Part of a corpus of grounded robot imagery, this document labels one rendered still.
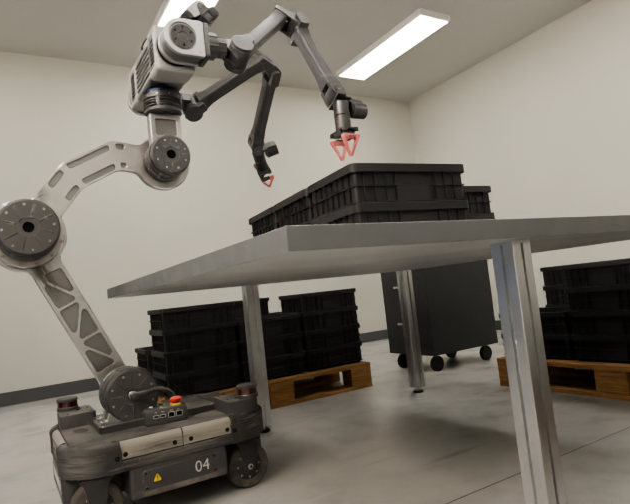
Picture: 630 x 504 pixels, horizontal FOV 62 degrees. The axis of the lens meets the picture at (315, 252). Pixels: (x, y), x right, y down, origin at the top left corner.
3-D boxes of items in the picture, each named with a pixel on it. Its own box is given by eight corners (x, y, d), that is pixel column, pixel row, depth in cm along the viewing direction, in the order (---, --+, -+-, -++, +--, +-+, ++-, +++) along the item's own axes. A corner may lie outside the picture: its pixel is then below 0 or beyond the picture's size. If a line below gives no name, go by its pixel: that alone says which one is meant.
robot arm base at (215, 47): (197, 67, 176) (194, 33, 177) (220, 70, 180) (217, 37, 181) (206, 56, 169) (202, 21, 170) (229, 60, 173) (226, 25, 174)
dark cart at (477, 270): (434, 374, 328) (417, 233, 335) (389, 369, 367) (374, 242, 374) (500, 358, 360) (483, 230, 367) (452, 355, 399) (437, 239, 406)
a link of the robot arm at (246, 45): (270, 20, 210) (279, -3, 203) (299, 39, 211) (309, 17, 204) (219, 65, 179) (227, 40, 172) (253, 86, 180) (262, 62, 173)
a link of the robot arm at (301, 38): (282, 34, 208) (293, 10, 200) (295, 36, 211) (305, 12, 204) (324, 111, 190) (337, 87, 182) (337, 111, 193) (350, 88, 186)
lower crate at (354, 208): (360, 247, 138) (355, 202, 139) (313, 259, 165) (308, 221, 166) (476, 239, 156) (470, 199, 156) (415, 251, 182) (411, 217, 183)
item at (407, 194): (356, 206, 139) (351, 164, 140) (309, 224, 166) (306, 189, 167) (470, 203, 156) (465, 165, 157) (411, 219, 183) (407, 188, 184)
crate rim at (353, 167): (351, 171, 140) (350, 162, 140) (306, 195, 167) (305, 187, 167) (467, 171, 157) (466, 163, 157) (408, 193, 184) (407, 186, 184)
